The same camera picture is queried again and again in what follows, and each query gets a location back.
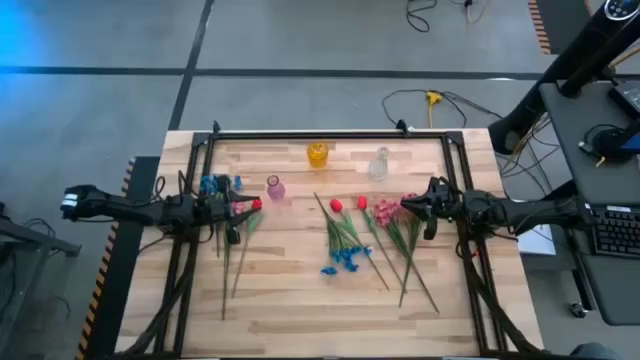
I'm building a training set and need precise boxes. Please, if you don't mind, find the pink glass vase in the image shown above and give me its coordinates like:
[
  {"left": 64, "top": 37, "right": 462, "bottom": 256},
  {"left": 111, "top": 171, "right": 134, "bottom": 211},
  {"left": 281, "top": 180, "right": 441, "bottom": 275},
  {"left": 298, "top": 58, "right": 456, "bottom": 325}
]
[{"left": 265, "top": 174, "right": 286, "bottom": 202}]

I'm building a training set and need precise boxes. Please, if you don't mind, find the grey metal stand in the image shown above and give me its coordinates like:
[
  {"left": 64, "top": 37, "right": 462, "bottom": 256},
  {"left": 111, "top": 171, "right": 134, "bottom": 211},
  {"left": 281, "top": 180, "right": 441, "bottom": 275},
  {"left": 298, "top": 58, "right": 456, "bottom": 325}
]
[{"left": 0, "top": 202, "right": 82, "bottom": 360}]

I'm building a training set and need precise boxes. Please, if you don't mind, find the black hazard-striped floor plate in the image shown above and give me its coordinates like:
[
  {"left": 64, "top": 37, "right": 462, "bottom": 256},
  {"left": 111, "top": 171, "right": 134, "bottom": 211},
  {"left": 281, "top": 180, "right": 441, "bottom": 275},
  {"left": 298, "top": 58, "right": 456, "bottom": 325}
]
[
  {"left": 74, "top": 156, "right": 161, "bottom": 360},
  {"left": 528, "top": 0, "right": 594, "bottom": 56}
]

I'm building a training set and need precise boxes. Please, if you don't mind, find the clear glass vase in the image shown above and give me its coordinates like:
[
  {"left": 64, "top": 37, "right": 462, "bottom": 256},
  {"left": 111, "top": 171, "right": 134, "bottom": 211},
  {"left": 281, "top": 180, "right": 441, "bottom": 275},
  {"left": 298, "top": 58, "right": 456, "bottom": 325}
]
[{"left": 368, "top": 145, "right": 390, "bottom": 182}]

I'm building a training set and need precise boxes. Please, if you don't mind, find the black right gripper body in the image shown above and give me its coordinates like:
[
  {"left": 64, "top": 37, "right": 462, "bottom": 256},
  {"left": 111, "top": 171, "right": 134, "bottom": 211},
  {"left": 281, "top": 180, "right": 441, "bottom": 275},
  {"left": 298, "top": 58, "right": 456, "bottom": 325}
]
[{"left": 422, "top": 175, "right": 465, "bottom": 241}]

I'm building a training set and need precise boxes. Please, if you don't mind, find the black floor cable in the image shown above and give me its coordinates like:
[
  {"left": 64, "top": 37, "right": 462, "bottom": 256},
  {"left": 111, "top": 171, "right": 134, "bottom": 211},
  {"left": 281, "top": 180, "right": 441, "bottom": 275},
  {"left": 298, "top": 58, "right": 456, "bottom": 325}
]
[
  {"left": 405, "top": 0, "right": 439, "bottom": 34},
  {"left": 381, "top": 88, "right": 504, "bottom": 130}
]

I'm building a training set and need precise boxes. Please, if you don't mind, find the grey side desk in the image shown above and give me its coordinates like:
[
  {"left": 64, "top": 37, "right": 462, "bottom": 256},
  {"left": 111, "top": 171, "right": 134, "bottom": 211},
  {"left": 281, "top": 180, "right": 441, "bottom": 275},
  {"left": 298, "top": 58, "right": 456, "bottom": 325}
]
[{"left": 538, "top": 79, "right": 640, "bottom": 327}]

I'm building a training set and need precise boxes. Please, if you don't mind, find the yellow power plug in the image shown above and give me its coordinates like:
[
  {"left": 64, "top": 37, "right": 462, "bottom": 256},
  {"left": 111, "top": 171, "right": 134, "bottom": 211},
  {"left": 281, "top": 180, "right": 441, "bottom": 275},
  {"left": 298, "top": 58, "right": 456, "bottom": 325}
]
[{"left": 425, "top": 89, "right": 444, "bottom": 129}]

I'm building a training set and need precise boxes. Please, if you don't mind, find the loose cable bundle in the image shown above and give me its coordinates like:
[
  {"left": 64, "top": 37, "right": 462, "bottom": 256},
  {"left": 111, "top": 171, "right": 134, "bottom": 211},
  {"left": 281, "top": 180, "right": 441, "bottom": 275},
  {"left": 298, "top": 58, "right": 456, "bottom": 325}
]
[{"left": 499, "top": 112, "right": 564, "bottom": 196}]

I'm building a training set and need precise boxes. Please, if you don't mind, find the white paper sheet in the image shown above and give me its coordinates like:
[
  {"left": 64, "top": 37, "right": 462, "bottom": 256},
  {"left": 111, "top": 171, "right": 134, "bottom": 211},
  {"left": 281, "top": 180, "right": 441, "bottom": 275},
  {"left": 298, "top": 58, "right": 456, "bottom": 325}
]
[{"left": 517, "top": 223, "right": 557, "bottom": 257}]

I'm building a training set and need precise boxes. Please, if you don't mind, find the yellow glass vase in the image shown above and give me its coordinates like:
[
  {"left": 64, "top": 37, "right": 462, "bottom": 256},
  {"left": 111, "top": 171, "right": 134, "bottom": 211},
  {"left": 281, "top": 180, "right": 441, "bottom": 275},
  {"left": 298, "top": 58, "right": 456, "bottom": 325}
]
[{"left": 306, "top": 142, "right": 330, "bottom": 169}]

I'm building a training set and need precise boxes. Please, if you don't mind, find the black tower stand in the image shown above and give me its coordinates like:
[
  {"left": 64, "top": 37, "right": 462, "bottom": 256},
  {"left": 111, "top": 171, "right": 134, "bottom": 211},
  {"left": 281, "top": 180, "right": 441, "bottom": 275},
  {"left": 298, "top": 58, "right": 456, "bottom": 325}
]
[{"left": 487, "top": 0, "right": 640, "bottom": 156}]

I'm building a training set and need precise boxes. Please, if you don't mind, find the black aluminium table frame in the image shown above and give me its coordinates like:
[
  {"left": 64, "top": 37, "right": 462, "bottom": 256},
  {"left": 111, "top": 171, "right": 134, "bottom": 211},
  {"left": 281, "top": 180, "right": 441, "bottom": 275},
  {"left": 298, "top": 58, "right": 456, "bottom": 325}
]
[{"left": 113, "top": 119, "right": 551, "bottom": 360}]

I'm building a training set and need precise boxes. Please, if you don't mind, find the black round desk device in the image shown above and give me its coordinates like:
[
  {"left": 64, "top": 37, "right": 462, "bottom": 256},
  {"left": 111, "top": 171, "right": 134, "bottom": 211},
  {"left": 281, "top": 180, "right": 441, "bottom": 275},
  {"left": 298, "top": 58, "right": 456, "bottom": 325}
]
[{"left": 579, "top": 124, "right": 640, "bottom": 164}]

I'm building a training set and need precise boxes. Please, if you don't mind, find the black keyboard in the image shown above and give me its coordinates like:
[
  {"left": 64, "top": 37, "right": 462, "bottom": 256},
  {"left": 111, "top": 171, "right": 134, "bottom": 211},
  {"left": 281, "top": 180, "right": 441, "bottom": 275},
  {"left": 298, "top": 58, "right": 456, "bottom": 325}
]
[{"left": 589, "top": 205, "right": 640, "bottom": 259}]

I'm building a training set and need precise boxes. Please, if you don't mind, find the yellow floor cable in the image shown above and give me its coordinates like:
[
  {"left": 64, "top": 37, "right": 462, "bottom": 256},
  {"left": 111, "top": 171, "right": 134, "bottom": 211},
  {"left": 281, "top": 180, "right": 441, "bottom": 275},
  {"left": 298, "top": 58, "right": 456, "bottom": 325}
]
[{"left": 464, "top": 0, "right": 489, "bottom": 25}]

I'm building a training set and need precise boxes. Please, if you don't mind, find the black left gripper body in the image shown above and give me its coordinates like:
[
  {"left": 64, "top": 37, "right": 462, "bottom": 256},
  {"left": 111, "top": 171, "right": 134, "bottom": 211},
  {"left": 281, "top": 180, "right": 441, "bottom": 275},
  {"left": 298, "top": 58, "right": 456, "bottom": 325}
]
[{"left": 195, "top": 174, "right": 242, "bottom": 246}]

